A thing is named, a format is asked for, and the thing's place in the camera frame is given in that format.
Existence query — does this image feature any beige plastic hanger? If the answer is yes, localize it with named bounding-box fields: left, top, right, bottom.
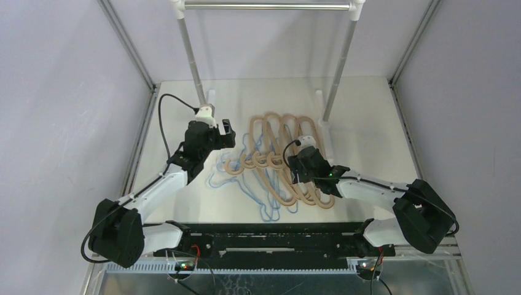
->
left=249, top=112, right=334, bottom=209
left=225, top=112, right=318, bottom=207
left=225, top=112, right=296, bottom=207
left=270, top=114, right=335, bottom=210

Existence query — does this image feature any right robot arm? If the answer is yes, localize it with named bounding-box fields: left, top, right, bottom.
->
left=285, top=146, right=460, bottom=256

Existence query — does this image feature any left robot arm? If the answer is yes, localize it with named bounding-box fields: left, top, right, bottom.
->
left=80, top=119, right=236, bottom=268

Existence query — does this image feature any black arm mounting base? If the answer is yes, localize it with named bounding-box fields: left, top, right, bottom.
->
left=152, top=222, right=396, bottom=268

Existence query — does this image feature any right electronics board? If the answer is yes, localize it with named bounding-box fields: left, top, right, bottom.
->
left=356, top=265, right=381, bottom=281

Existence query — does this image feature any electronics board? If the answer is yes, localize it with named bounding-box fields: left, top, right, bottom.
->
left=356, top=265, right=381, bottom=281
left=174, top=261, right=197, bottom=273

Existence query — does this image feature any left electronics board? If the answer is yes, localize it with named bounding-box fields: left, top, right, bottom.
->
left=174, top=261, right=197, bottom=273

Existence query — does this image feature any metal clothes rack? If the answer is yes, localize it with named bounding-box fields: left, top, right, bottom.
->
left=170, top=0, right=366, bottom=163

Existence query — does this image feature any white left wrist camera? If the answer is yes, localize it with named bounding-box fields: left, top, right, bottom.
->
left=195, top=104, right=217, bottom=128

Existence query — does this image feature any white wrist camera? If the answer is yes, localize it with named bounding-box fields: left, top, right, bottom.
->
left=195, top=104, right=217, bottom=128
left=297, top=135, right=316, bottom=149

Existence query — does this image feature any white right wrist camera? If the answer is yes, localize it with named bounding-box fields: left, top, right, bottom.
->
left=297, top=135, right=316, bottom=149

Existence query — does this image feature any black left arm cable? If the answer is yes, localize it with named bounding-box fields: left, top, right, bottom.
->
left=80, top=93, right=200, bottom=265

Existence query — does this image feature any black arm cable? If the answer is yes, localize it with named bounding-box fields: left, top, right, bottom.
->
left=282, top=140, right=460, bottom=237
left=80, top=93, right=200, bottom=265

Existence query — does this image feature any white slotted cable duct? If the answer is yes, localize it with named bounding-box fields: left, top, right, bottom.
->
left=105, top=261, right=357, bottom=274

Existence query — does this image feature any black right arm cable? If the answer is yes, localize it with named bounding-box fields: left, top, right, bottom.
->
left=282, top=140, right=460, bottom=237

